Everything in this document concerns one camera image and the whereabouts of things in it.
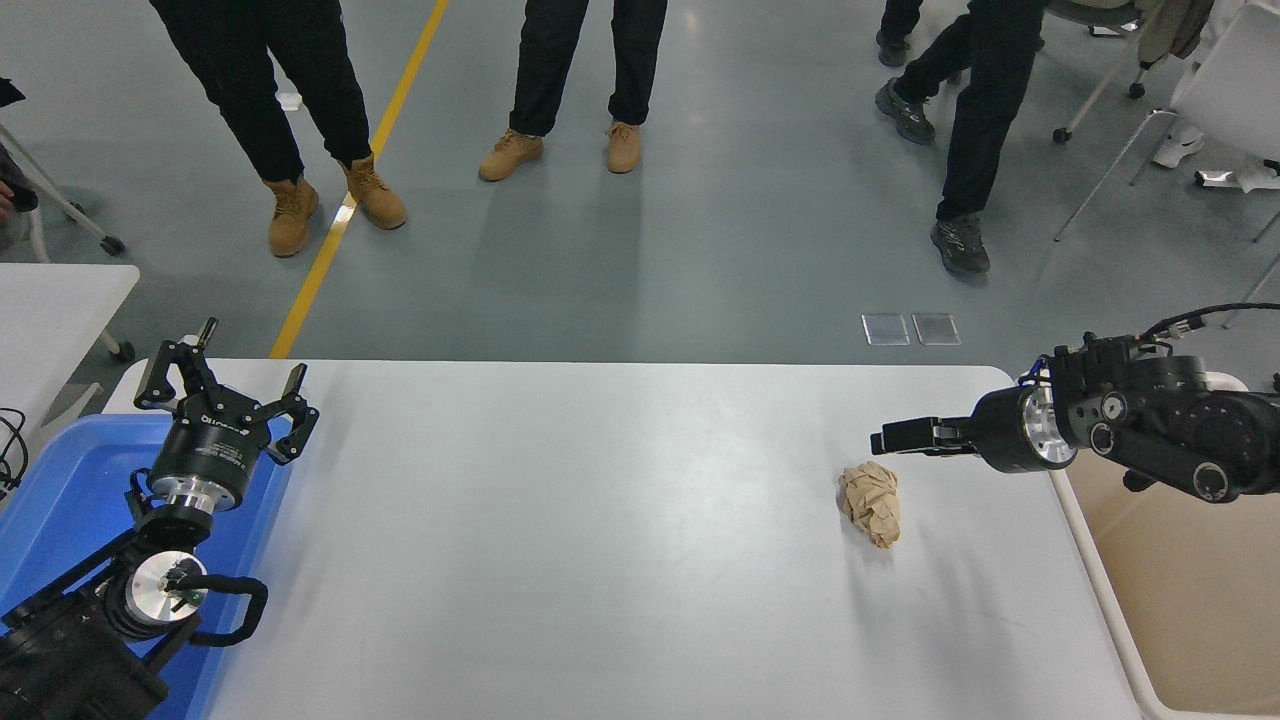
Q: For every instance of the white-framed rolling chair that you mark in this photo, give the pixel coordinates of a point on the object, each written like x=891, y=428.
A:
x=50, y=195

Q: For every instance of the rolling chair with casters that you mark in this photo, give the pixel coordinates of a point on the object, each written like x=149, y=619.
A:
x=1110, y=70

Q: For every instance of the blue plastic tray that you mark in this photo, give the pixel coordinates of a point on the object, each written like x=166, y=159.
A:
x=70, y=480

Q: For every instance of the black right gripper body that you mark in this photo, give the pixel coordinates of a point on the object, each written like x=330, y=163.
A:
x=1000, y=430

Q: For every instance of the white side table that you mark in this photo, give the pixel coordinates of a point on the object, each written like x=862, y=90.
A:
x=50, y=310

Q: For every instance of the clear floor plate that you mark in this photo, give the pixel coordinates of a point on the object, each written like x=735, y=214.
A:
x=886, y=330
x=936, y=329

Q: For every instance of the white paper scrap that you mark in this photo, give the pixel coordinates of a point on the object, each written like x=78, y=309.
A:
x=290, y=101

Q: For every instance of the beige hanging jacket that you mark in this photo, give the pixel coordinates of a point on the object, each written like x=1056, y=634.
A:
x=1180, y=25

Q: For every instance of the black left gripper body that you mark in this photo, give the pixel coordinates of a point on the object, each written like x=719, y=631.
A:
x=210, y=450

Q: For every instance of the white chair base bar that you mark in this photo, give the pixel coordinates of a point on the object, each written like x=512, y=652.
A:
x=1230, y=180

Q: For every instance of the tan paper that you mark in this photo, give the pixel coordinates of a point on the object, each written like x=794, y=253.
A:
x=870, y=505

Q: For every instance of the large pale bin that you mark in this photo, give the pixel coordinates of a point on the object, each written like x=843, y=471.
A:
x=1180, y=600

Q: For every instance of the white shell chair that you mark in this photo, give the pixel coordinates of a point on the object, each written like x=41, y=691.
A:
x=1235, y=90

